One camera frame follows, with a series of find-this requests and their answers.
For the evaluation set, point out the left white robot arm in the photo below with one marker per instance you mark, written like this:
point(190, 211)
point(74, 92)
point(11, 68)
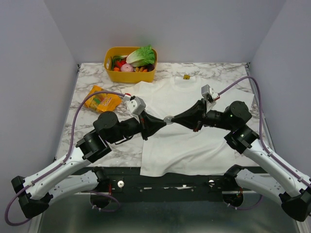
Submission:
point(36, 192)

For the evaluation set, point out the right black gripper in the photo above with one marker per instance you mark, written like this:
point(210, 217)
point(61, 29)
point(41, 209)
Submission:
point(200, 116)

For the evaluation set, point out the green toy cabbage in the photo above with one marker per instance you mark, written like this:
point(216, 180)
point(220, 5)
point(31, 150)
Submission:
point(141, 57)

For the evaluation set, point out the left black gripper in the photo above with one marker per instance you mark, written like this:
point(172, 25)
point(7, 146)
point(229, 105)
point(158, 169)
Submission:
point(149, 125)

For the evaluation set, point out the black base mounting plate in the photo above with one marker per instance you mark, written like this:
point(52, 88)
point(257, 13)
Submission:
point(126, 184)

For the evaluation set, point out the pink toy onion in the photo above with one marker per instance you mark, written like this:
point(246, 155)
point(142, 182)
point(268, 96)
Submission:
point(126, 68)

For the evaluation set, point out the white t-shirt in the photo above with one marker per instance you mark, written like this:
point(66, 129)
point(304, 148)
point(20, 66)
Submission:
point(175, 148)

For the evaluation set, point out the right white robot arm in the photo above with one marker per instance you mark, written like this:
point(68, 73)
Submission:
point(288, 187)

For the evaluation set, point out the red toy pepper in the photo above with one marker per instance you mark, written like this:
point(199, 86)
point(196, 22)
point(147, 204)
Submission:
point(120, 63)

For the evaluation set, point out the orange snack bag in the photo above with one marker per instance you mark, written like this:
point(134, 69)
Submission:
point(103, 102)

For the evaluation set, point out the yellow plastic basket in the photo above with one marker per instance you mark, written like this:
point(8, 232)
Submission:
point(143, 73)

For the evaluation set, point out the gold round brooch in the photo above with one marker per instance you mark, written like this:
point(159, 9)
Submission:
point(168, 120)

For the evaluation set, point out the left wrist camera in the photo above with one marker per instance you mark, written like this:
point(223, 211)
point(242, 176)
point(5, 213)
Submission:
point(135, 105)

